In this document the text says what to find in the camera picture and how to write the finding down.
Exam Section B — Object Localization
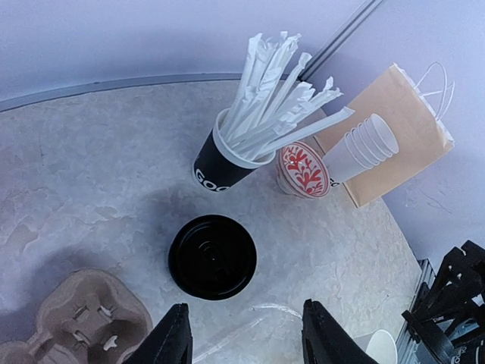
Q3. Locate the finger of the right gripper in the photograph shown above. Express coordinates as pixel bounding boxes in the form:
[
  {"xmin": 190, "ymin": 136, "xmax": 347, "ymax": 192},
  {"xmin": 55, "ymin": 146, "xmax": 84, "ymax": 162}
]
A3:
[{"xmin": 402, "ymin": 240, "xmax": 484, "ymax": 363}]

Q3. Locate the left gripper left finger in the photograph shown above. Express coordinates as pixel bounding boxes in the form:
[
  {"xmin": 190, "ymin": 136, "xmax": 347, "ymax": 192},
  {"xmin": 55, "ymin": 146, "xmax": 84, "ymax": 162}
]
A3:
[{"xmin": 128, "ymin": 303, "xmax": 192, "ymax": 364}]

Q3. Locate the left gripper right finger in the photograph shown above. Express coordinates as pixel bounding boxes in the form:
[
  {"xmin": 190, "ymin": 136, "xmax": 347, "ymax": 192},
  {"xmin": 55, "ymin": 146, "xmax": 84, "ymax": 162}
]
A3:
[{"xmin": 302, "ymin": 299, "xmax": 374, "ymax": 364}]

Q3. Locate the white paper cup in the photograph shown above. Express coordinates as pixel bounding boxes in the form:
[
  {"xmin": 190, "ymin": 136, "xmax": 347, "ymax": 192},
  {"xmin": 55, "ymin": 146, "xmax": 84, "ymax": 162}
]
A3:
[{"xmin": 365, "ymin": 329, "xmax": 398, "ymax": 364}]

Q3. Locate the cardboard cup carrier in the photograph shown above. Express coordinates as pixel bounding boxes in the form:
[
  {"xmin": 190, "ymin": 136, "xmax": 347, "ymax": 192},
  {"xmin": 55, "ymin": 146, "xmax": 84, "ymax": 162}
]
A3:
[{"xmin": 1, "ymin": 268, "xmax": 153, "ymax": 363}]

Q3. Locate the stack of black lids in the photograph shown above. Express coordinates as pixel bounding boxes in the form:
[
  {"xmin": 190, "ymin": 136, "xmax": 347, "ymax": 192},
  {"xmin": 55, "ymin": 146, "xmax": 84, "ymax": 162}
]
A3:
[{"xmin": 168, "ymin": 215, "xmax": 257, "ymax": 301}]

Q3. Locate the red patterned bowl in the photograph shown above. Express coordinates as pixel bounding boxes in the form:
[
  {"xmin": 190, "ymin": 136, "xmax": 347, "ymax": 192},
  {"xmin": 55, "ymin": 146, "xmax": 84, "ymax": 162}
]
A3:
[{"xmin": 277, "ymin": 141, "xmax": 330, "ymax": 199}]

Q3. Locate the brown paper bag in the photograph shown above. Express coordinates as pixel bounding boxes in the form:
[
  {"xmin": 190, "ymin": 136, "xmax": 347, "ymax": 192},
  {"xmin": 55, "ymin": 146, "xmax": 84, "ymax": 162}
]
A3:
[{"xmin": 315, "ymin": 64, "xmax": 455, "ymax": 208}]

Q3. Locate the black cup holding straws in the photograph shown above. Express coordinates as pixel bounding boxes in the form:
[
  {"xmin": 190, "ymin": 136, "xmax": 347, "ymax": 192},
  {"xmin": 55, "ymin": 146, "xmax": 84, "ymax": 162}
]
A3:
[{"xmin": 192, "ymin": 108, "xmax": 276, "ymax": 193}]

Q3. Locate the stack of white paper cups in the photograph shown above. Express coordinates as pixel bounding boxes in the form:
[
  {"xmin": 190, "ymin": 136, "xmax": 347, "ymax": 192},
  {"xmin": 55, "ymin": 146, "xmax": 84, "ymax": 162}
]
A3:
[{"xmin": 323, "ymin": 114, "xmax": 399, "ymax": 183}]

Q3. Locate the bundle of wrapped white straws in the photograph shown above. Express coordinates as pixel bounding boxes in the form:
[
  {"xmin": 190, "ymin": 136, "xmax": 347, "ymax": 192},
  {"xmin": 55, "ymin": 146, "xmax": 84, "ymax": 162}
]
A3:
[{"xmin": 219, "ymin": 31, "xmax": 354, "ymax": 162}]

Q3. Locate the right aluminium post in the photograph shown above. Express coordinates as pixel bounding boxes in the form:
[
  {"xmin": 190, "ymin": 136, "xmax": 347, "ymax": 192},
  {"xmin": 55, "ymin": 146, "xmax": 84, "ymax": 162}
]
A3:
[{"xmin": 298, "ymin": 0, "xmax": 386, "ymax": 82}]

